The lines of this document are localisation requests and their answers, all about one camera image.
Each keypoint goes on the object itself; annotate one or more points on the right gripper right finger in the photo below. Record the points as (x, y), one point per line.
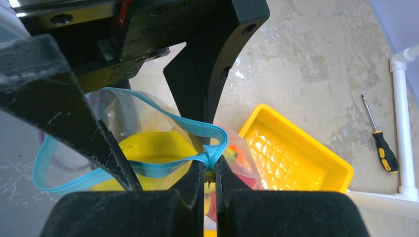
(288, 212)

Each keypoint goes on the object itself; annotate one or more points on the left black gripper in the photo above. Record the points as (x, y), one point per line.
(106, 42)

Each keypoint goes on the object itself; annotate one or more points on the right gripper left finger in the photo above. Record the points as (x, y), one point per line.
(176, 212)

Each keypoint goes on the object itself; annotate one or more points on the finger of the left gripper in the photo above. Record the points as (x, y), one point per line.
(197, 74)

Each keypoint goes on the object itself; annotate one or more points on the yellow banana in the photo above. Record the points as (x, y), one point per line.
(158, 147)

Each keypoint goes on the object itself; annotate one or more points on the clear zip top bag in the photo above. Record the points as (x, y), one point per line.
(60, 170)

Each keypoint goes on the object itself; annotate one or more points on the red apple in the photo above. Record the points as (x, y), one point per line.
(253, 180)

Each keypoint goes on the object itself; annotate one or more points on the orange yellow mango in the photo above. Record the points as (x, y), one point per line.
(235, 159)

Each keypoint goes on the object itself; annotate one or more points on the yellow plastic tray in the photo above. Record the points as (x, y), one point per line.
(287, 158)

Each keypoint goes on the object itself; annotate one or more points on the black yellow screwdriver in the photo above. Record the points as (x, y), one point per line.
(381, 137)

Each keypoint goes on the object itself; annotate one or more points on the white pvc pipe frame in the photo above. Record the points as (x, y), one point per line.
(406, 201)

